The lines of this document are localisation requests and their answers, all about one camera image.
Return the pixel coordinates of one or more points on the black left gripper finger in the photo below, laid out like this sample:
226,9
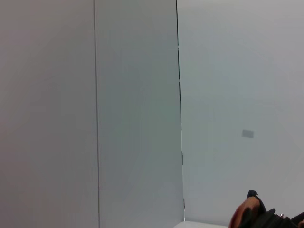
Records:
275,221

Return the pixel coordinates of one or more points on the grey rectangular wall label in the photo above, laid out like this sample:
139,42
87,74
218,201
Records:
247,133

